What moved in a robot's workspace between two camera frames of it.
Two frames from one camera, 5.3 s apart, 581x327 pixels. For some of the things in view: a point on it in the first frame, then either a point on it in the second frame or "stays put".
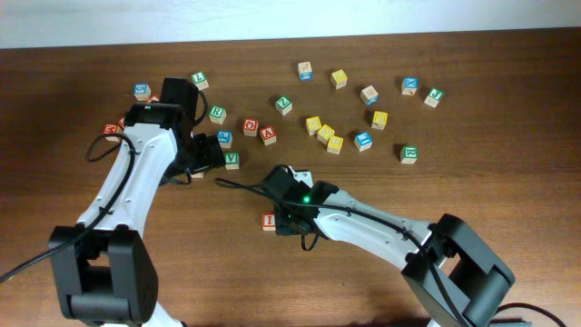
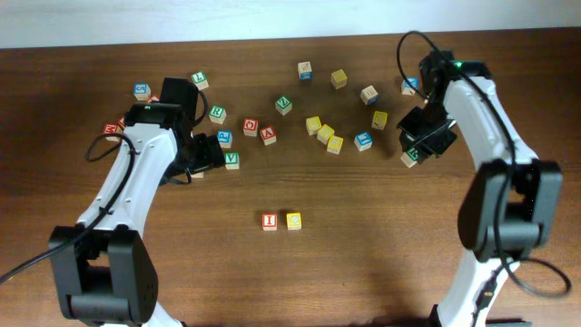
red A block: [268, 135] stays put
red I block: [269, 222] stays put
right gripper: [282, 227] to [423, 147]
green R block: [408, 154] stays put
